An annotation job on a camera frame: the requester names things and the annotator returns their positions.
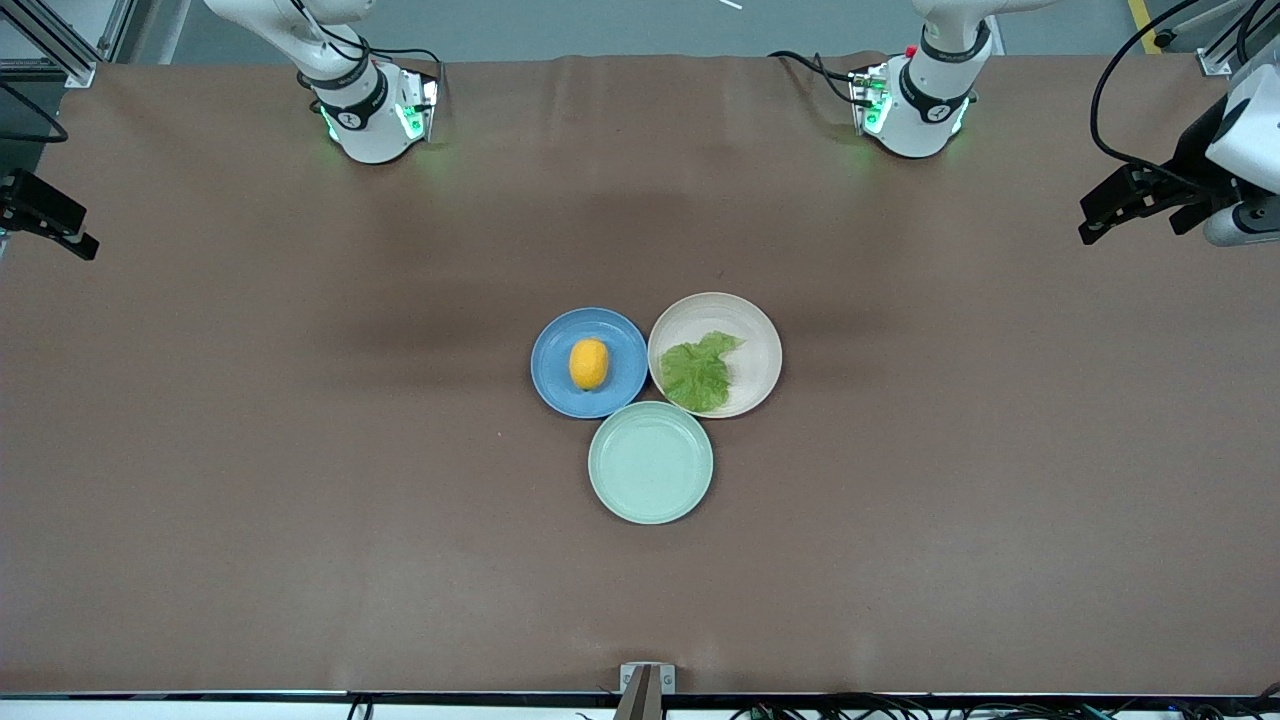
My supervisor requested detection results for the black left base cable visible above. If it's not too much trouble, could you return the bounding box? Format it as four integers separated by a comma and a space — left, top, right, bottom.
768, 50, 873, 106

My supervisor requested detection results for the aluminium frame profile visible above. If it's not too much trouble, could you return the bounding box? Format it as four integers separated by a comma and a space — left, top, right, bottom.
1150, 0, 1280, 76
0, 0, 136, 89

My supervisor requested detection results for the grey metal camera bracket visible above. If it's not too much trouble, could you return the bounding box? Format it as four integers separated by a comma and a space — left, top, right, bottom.
620, 662, 676, 720

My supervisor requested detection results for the blue round plate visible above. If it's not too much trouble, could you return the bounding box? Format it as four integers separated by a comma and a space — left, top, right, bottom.
530, 307, 649, 419

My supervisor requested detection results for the beige round plate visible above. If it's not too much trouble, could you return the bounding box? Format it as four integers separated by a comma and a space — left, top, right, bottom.
648, 292, 783, 419

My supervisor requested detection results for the black base cable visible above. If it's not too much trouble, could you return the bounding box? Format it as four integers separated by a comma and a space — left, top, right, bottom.
768, 50, 873, 106
290, 0, 443, 69

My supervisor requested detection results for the black right base cable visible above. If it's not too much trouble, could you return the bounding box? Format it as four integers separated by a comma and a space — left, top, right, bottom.
290, 0, 443, 69

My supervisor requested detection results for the silver left base connector block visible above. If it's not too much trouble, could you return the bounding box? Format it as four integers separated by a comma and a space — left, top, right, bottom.
850, 64, 893, 137

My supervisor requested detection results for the brown table cover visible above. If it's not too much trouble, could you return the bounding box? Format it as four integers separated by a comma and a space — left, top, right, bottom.
0, 52, 1280, 696

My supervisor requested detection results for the yellow lemon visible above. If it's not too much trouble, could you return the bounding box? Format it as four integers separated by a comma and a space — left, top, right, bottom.
569, 338, 610, 391

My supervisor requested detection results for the green lettuce leaf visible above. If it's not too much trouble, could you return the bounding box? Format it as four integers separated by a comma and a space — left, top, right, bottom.
658, 331, 746, 414

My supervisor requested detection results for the silver base connector block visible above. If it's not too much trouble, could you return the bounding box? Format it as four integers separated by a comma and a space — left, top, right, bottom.
395, 68, 441, 143
850, 64, 893, 137

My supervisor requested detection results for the black cable tangle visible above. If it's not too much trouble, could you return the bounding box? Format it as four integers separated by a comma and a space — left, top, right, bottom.
730, 683, 1280, 720

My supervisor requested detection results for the silver right base connector block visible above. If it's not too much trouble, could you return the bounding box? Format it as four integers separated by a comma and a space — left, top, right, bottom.
395, 68, 441, 143

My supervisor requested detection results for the mint green round plate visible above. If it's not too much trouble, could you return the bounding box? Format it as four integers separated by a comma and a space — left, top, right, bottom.
588, 401, 714, 525

